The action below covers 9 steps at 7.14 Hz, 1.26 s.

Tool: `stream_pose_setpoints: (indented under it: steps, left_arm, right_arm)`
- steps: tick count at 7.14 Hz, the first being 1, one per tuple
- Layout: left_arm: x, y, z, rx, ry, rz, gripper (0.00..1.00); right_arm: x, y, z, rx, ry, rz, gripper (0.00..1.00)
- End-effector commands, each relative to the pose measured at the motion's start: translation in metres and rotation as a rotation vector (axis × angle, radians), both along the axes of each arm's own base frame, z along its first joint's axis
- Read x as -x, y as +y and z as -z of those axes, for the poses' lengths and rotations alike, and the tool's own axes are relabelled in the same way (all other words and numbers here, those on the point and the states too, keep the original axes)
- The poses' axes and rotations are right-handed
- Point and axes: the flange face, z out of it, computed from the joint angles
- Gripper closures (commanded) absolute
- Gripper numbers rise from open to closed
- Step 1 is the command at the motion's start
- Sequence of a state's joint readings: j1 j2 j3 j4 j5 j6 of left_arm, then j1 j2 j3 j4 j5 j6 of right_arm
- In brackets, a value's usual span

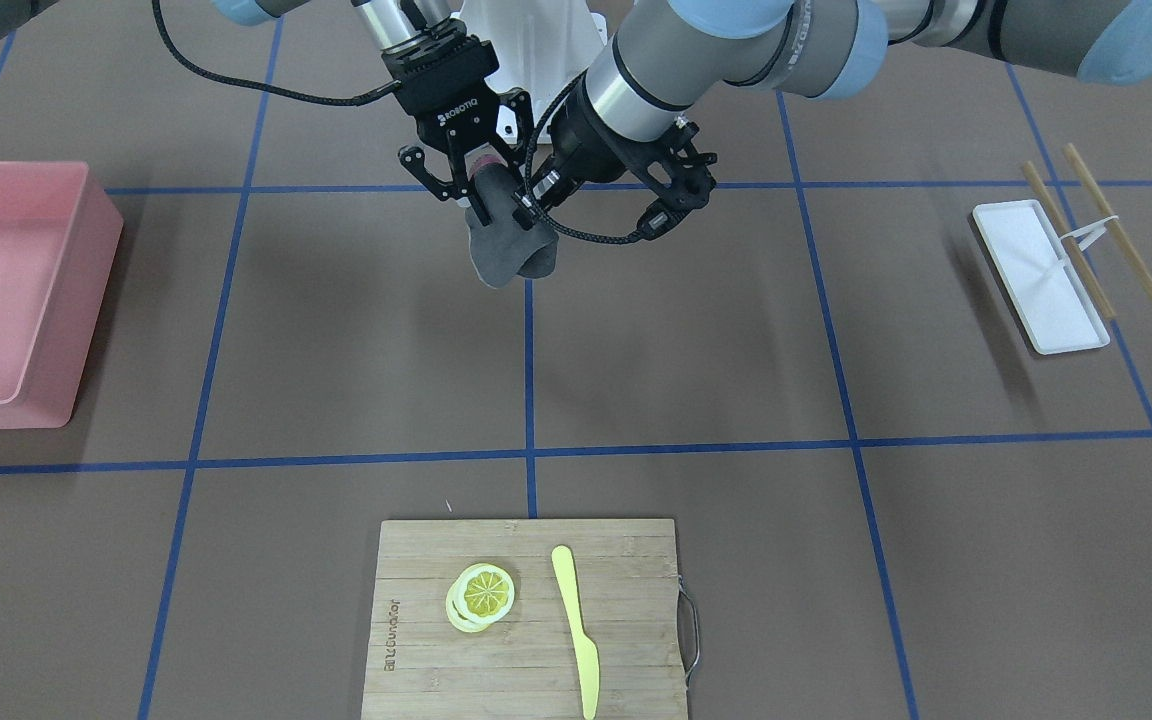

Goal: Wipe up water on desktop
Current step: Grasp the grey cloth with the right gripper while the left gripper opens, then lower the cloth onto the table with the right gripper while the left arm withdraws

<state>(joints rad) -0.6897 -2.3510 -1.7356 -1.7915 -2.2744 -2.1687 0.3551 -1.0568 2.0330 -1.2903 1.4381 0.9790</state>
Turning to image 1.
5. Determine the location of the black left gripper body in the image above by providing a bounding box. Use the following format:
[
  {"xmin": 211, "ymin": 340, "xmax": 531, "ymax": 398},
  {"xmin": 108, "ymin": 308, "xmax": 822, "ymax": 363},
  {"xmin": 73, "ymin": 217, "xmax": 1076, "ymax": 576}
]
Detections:
[{"xmin": 532, "ymin": 85, "xmax": 657, "ymax": 206}]

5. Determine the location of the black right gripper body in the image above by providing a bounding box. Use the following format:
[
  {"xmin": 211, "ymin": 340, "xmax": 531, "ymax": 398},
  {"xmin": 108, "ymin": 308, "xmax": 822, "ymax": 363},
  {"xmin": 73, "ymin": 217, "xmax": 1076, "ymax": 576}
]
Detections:
[{"xmin": 381, "ymin": 22, "xmax": 507, "ymax": 158}]

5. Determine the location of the grey pink cleaning cloth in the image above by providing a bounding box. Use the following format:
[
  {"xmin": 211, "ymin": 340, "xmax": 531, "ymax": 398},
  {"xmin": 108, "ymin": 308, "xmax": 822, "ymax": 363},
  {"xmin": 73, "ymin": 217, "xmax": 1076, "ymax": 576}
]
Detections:
[{"xmin": 463, "ymin": 152, "xmax": 558, "ymax": 290}]

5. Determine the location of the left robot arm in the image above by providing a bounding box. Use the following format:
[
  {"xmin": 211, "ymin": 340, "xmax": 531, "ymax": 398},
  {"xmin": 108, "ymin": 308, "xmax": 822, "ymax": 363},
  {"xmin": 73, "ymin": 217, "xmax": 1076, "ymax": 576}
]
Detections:
[{"xmin": 517, "ymin": 1, "xmax": 1152, "ymax": 241}]

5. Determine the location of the bamboo cutting board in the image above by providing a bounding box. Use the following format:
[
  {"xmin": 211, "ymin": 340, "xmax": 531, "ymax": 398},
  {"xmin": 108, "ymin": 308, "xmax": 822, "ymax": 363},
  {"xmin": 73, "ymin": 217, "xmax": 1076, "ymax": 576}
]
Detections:
[{"xmin": 361, "ymin": 520, "xmax": 689, "ymax": 719}]

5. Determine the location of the yellow lemon slice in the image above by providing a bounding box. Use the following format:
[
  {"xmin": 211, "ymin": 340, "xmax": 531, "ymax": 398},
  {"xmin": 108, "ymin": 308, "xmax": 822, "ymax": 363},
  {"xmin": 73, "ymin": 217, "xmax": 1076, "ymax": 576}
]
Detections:
[{"xmin": 445, "ymin": 562, "xmax": 516, "ymax": 634}]

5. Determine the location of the pink plastic bin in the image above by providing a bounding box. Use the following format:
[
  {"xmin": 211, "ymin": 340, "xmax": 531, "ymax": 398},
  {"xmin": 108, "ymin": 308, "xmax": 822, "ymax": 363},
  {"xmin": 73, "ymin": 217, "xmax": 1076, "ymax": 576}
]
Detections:
[{"xmin": 0, "ymin": 161, "xmax": 124, "ymax": 430}]

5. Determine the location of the wooden rod near tray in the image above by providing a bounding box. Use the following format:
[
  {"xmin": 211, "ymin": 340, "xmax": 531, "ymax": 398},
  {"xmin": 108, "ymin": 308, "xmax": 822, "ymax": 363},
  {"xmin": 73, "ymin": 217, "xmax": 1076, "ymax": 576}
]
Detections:
[{"xmin": 1021, "ymin": 160, "xmax": 1117, "ymax": 323}]

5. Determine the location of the yellow plastic knife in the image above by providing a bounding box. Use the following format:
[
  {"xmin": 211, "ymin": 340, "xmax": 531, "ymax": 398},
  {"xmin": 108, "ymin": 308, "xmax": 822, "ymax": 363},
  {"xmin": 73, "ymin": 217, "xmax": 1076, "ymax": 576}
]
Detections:
[{"xmin": 550, "ymin": 544, "xmax": 602, "ymax": 719}]

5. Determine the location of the wooden rod far side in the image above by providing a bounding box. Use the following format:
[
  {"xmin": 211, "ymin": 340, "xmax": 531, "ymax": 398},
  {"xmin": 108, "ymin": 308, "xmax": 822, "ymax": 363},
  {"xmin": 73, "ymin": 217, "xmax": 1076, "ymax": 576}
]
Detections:
[{"xmin": 1062, "ymin": 143, "xmax": 1152, "ymax": 302}]

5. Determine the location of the white rectangular tray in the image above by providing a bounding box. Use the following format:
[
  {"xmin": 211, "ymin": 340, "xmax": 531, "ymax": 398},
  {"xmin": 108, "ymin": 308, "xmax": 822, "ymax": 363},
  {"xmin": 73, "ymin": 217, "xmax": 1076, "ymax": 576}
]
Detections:
[{"xmin": 972, "ymin": 199, "xmax": 1111, "ymax": 356}]

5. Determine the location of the white rod holder clip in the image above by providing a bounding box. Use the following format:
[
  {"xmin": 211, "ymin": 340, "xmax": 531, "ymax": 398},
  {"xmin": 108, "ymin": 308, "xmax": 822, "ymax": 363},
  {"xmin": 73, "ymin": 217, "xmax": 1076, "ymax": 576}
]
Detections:
[{"xmin": 1059, "ymin": 215, "xmax": 1119, "ymax": 256}]

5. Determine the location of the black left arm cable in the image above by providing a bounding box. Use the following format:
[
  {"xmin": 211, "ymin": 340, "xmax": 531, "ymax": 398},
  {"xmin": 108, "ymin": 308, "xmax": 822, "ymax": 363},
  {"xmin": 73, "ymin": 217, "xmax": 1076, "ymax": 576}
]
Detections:
[{"xmin": 522, "ymin": 70, "xmax": 657, "ymax": 247}]

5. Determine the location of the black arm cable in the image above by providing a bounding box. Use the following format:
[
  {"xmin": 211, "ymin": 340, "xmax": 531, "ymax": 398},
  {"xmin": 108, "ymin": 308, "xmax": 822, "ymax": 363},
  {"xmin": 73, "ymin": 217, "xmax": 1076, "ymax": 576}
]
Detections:
[
  {"xmin": 150, "ymin": 0, "xmax": 403, "ymax": 109},
  {"xmin": 522, "ymin": 70, "xmax": 657, "ymax": 247}
]

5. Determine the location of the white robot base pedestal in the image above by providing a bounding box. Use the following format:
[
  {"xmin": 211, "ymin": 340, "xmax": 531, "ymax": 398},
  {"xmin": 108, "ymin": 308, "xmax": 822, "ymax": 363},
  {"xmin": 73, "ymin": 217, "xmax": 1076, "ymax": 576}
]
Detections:
[{"xmin": 450, "ymin": 1, "xmax": 609, "ymax": 119}]

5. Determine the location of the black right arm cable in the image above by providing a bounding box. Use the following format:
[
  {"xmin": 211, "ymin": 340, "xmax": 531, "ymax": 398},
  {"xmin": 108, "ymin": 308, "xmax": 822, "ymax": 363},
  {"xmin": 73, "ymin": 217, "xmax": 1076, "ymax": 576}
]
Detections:
[{"xmin": 150, "ymin": 0, "xmax": 403, "ymax": 109}]

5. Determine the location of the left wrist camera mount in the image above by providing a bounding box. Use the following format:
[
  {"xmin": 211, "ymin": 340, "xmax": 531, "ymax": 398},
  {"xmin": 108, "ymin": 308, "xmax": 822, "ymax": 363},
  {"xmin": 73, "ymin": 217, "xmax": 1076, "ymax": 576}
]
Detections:
[{"xmin": 634, "ymin": 115, "xmax": 717, "ymax": 241}]

